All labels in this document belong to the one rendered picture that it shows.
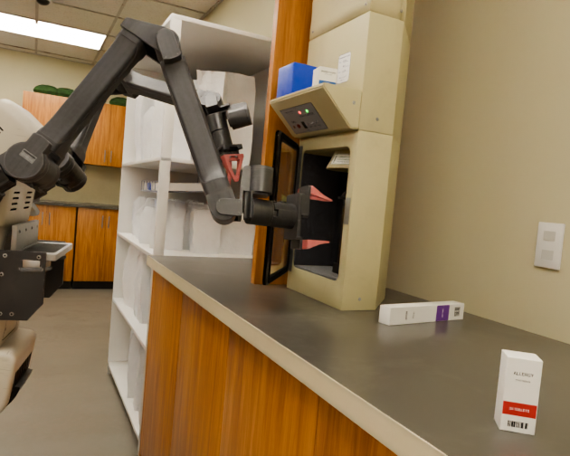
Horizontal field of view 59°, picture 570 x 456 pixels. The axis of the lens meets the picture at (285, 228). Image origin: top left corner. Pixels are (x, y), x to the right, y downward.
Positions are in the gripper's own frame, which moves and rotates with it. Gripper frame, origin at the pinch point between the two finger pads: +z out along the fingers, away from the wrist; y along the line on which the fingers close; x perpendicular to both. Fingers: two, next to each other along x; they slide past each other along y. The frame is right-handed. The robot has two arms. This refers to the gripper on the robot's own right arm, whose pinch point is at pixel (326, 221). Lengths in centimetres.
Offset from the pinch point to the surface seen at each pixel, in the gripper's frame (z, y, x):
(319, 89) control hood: -0.6, 33.4, 7.0
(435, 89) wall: 52, 51, 25
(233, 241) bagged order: 29, 1, 140
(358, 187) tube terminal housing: 13.5, 10.7, 7.9
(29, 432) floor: -54, -99, 174
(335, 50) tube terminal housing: 9, 50, 18
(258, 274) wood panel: 4, -14, 48
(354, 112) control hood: 9.0, 29.1, 5.5
